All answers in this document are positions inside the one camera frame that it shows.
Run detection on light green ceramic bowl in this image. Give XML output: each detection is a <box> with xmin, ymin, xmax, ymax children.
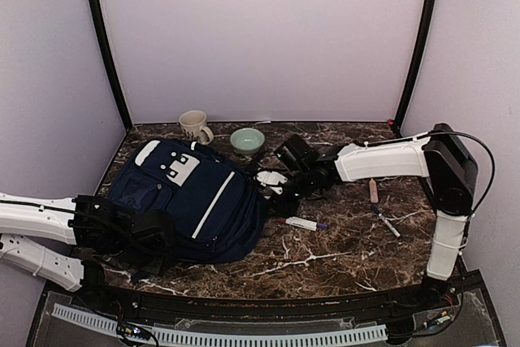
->
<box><xmin>230</xmin><ymin>128</ymin><xmax>265</xmax><ymax>156</ymax></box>

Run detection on cream ceramic mug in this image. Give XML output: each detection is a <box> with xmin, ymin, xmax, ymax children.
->
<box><xmin>179</xmin><ymin>110</ymin><xmax>215</xmax><ymax>145</ymax></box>

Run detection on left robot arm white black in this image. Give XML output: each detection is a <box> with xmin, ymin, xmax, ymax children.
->
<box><xmin>1</xmin><ymin>193</ymin><xmax>176</xmax><ymax>311</ymax></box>

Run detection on purple capped white marker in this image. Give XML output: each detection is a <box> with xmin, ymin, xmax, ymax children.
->
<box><xmin>285</xmin><ymin>217</ymin><xmax>328</xmax><ymax>232</ymax></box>

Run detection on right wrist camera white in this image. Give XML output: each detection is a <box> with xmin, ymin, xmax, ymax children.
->
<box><xmin>254</xmin><ymin>170</ymin><xmax>288</xmax><ymax>195</ymax></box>

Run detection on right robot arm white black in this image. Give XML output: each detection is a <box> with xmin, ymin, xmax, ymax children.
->
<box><xmin>254</xmin><ymin>176</ymin><xmax>436</xmax><ymax>300</ymax></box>

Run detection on white slotted cable duct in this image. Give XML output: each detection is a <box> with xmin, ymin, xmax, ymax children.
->
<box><xmin>51</xmin><ymin>304</ymin><xmax>388</xmax><ymax>346</ymax></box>

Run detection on black front rail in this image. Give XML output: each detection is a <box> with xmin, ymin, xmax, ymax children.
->
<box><xmin>44</xmin><ymin>273</ymin><xmax>484</xmax><ymax>326</ymax></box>

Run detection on small circuit board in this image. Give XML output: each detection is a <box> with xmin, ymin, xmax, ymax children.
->
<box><xmin>115</xmin><ymin>322</ymin><xmax>151</xmax><ymax>342</ymax></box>

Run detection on left black frame post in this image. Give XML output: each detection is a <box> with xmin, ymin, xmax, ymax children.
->
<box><xmin>88</xmin><ymin>0</ymin><xmax>133</xmax><ymax>132</ymax></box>

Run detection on right black frame post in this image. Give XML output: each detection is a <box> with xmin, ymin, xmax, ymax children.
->
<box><xmin>388</xmin><ymin>0</ymin><xmax>436</xmax><ymax>135</ymax></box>

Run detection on black frame post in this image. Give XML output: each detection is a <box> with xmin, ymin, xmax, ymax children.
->
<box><xmin>88</xmin><ymin>0</ymin><xmax>133</xmax><ymax>132</ymax></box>
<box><xmin>388</xmin><ymin>0</ymin><xmax>436</xmax><ymax>135</ymax></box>

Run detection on blue capped thin pen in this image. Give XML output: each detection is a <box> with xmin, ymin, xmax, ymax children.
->
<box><xmin>370</xmin><ymin>204</ymin><xmax>401</xmax><ymax>238</ymax></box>

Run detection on navy blue student backpack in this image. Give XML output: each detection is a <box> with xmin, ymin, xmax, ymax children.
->
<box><xmin>107</xmin><ymin>138</ymin><xmax>268</xmax><ymax>264</ymax></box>

